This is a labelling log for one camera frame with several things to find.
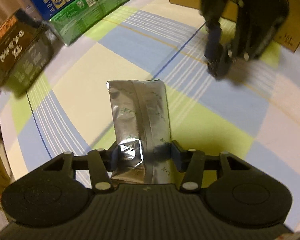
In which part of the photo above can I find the silver foil pouch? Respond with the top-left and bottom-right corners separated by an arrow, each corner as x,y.
107,80 -> 177,184

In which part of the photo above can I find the checkered tablecloth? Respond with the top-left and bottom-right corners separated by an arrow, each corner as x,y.
0,0 -> 300,233

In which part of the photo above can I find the green wrapped box pack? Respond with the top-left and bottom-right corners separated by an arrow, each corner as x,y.
49,0 -> 129,46

